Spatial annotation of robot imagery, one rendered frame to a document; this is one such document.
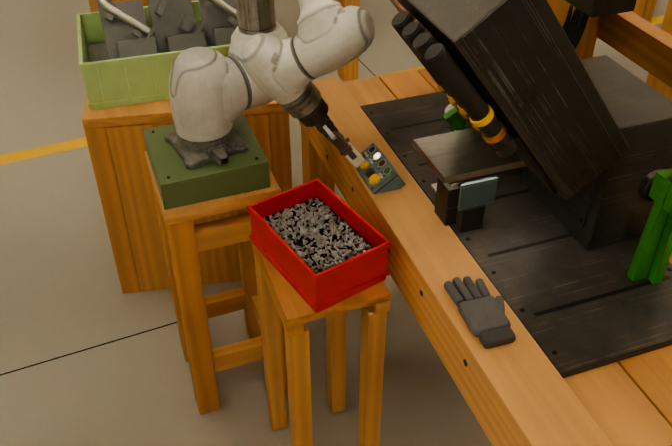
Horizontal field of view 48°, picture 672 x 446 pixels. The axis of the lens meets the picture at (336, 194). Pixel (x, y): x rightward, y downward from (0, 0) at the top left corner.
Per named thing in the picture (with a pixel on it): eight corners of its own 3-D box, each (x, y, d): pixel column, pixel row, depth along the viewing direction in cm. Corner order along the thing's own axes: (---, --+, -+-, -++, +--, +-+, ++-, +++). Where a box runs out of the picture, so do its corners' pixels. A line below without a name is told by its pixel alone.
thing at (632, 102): (585, 252, 176) (618, 128, 155) (518, 180, 199) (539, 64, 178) (650, 235, 181) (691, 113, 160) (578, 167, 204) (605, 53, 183)
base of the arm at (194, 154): (193, 178, 194) (190, 160, 191) (164, 138, 209) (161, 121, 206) (257, 157, 201) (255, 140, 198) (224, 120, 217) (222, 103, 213)
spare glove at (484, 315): (527, 341, 154) (529, 332, 152) (480, 352, 151) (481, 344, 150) (484, 276, 169) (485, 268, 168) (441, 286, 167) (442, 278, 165)
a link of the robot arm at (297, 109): (283, 112, 167) (298, 128, 171) (314, 85, 166) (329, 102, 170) (272, 93, 174) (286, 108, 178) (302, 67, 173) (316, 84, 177)
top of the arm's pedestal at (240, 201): (165, 226, 198) (163, 214, 195) (145, 162, 222) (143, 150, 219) (281, 200, 207) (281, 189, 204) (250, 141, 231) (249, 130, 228)
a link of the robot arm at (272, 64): (272, 115, 169) (321, 91, 163) (229, 70, 159) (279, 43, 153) (274, 83, 176) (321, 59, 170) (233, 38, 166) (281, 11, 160)
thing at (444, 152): (442, 188, 162) (443, 177, 160) (412, 150, 174) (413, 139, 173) (595, 155, 173) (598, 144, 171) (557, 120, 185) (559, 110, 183)
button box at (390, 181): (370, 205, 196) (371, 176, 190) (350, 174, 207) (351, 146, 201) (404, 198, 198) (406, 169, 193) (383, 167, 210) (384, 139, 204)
